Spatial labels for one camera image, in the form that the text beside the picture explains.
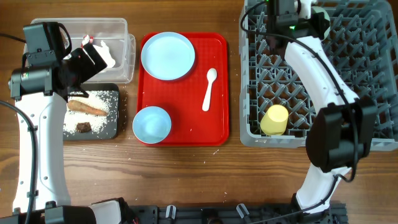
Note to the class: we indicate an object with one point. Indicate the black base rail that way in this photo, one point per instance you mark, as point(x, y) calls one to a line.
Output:
point(240, 214)

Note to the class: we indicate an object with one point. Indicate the black tray bin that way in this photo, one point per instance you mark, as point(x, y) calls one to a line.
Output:
point(92, 87)

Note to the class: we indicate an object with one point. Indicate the yellow plastic cup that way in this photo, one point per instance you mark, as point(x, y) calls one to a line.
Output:
point(274, 122)

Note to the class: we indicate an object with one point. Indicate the white rice pile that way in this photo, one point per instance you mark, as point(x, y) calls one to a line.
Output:
point(101, 126)

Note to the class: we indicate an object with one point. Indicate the brown food scrap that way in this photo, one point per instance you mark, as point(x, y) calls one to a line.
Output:
point(83, 127)

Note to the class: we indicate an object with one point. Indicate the clear plastic bin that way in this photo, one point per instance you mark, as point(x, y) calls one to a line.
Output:
point(114, 33)

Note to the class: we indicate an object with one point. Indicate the grey dishwasher rack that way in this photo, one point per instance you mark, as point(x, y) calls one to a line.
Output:
point(362, 46)

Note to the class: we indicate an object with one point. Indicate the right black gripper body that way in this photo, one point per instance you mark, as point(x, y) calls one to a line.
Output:
point(316, 20)

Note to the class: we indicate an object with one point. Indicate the brown carrot-like food piece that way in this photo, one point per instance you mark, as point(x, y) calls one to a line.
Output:
point(78, 106)

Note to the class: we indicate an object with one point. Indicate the green bowl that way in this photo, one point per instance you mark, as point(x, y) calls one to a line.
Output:
point(317, 9)

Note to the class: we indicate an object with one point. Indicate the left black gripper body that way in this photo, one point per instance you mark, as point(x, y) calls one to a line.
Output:
point(81, 67)

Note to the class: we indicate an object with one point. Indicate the small light blue bowl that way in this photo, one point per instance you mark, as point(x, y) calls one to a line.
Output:
point(151, 125)

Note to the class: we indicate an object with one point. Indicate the large light blue plate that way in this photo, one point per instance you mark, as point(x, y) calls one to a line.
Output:
point(168, 56)

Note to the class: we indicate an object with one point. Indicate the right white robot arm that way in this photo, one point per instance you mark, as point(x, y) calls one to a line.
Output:
point(342, 131)

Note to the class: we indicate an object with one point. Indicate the white plastic spoon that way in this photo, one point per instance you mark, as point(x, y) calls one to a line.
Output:
point(211, 77)

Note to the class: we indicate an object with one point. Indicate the red snack wrapper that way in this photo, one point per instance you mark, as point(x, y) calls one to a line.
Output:
point(87, 39)

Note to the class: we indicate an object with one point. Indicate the red serving tray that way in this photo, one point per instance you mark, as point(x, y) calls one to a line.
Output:
point(183, 98)

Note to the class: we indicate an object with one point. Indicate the white napkin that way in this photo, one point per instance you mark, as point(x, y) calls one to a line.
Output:
point(105, 54)

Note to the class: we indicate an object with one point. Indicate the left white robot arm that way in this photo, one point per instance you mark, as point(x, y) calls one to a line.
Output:
point(51, 71)

